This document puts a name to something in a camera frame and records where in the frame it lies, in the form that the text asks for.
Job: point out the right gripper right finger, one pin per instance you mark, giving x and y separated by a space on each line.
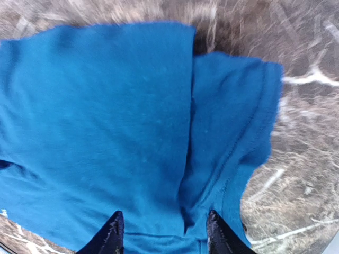
222 239

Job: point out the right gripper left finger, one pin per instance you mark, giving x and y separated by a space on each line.
109 239

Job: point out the blue printed t-shirt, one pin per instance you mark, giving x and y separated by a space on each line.
127 118

